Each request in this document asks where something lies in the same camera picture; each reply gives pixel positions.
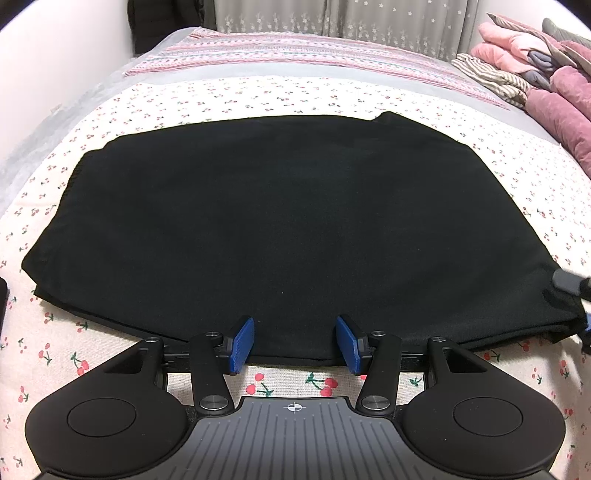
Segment black pants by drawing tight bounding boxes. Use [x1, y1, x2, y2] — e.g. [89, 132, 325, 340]
[21, 111, 585, 363]

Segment grey star print curtain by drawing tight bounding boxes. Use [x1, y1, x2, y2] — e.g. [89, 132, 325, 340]
[212, 0, 483, 65]

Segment grey pillow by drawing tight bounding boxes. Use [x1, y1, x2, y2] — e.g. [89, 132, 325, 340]
[542, 17, 591, 47]

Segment striped folded cloth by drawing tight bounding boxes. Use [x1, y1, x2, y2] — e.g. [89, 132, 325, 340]
[451, 53, 532, 109]

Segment black hanging jacket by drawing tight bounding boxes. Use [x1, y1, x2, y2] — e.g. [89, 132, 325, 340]
[127, 0, 218, 54]

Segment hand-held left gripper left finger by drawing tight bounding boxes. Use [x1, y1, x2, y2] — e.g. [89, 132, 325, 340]
[104, 316, 256, 414]

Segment pink striped blanket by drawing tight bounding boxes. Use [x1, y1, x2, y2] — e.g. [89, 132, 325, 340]
[124, 27, 513, 112]

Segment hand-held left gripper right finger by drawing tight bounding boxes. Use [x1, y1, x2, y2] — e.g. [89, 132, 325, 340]
[336, 315, 491, 413]

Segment grey blanket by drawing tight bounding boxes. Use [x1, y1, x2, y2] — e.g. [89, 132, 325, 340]
[0, 27, 559, 185]

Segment grey folded garment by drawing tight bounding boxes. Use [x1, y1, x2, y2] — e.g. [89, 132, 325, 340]
[526, 50, 561, 90]

